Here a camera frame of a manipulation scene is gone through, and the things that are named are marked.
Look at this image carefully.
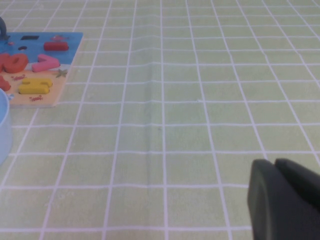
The red minus sign piece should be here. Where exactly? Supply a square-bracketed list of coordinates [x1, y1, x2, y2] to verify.
[43, 41, 69, 52]

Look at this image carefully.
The orange wooden number ten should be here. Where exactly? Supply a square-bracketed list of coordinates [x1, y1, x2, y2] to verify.
[0, 52, 29, 74]

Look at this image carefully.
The light blue plastic bowl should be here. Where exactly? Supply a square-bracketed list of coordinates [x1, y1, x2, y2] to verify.
[0, 87, 13, 166]

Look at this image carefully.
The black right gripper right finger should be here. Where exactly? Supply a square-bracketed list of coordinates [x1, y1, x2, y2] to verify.
[274, 157, 320, 214]

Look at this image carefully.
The green checked tablecloth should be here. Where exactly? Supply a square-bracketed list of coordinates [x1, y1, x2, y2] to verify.
[0, 0, 320, 240]

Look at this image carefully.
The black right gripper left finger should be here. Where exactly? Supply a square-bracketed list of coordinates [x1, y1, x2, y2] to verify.
[246, 158, 320, 240]

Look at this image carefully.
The yellow equals sign piece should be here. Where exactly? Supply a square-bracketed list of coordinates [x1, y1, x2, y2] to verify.
[18, 77, 54, 95]

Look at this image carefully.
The blue wooden puzzle board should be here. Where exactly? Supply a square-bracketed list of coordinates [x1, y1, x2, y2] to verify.
[0, 31, 84, 109]

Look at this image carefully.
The orange plus sign piece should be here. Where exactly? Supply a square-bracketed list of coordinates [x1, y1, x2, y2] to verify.
[0, 75, 12, 92]

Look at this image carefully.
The pink greater-than sign piece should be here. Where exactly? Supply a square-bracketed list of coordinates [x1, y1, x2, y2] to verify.
[31, 53, 61, 73]

